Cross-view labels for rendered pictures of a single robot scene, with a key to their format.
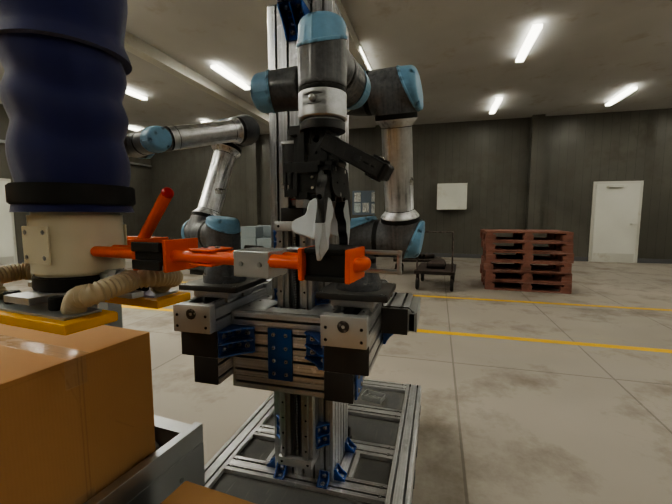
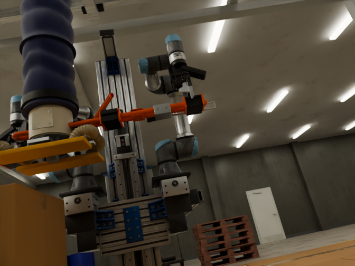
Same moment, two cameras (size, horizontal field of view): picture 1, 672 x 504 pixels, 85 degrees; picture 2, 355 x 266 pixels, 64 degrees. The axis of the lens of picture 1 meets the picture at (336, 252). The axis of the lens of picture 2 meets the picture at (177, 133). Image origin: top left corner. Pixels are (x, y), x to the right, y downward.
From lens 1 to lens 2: 0.90 m
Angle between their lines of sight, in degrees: 36
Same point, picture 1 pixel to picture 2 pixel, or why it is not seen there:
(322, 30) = (176, 38)
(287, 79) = (155, 58)
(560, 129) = (218, 163)
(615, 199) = (260, 200)
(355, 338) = (183, 187)
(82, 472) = not seen: outside the picture
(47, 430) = (36, 228)
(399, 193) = (184, 123)
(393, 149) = not seen: hidden behind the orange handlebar
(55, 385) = (38, 202)
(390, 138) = (176, 100)
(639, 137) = (259, 163)
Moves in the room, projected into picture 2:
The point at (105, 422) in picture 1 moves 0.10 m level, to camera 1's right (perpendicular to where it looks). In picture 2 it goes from (52, 244) to (80, 239)
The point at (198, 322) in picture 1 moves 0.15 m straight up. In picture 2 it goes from (83, 204) to (81, 175)
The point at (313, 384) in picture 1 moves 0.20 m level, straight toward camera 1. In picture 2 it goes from (157, 237) to (172, 233)
